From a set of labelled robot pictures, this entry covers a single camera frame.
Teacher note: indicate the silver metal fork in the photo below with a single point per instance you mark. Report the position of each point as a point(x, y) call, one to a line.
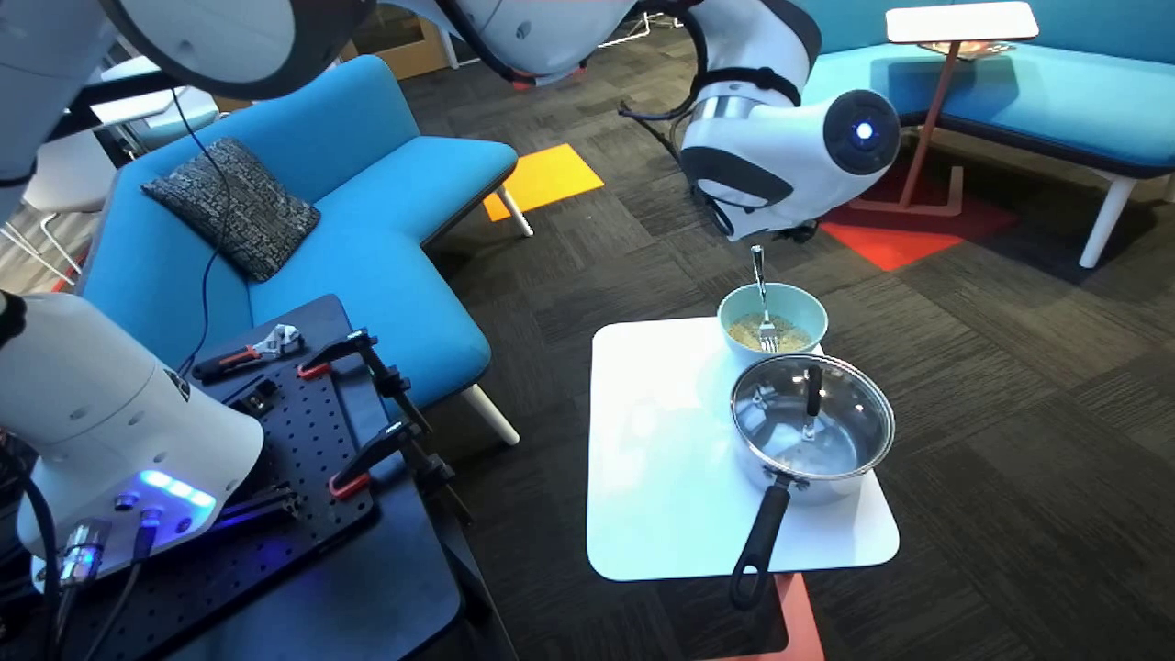
point(759, 278)

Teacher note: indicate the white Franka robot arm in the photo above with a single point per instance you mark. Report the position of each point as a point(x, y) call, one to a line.
point(784, 158)

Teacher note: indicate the light blue bowl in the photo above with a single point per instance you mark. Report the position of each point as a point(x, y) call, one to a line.
point(735, 324)

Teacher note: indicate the yellowish food in bowl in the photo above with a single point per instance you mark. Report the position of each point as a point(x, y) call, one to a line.
point(790, 335)

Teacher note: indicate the glass pot lid black knob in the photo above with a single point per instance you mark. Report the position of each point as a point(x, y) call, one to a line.
point(784, 424)

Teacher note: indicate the blue sofa white legs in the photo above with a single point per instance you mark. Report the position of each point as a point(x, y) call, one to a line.
point(1078, 111)
point(369, 197)

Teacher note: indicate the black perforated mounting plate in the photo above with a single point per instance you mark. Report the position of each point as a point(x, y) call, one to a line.
point(306, 443)

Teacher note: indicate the wooden cabinet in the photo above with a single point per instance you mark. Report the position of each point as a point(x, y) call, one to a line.
point(404, 49)

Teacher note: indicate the dark blue robot cart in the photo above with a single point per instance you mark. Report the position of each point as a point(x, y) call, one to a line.
point(369, 589)

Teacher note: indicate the white table orange base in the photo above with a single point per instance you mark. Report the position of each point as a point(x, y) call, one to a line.
point(797, 617)

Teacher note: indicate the dark patterned cushion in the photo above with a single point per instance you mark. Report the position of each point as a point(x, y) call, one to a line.
point(231, 206)

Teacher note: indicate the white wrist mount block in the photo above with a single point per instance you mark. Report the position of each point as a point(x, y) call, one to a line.
point(754, 218)

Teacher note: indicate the white side table red frame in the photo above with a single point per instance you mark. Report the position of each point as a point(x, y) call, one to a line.
point(961, 22)

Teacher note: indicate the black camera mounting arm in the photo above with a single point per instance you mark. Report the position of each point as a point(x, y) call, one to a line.
point(129, 98)

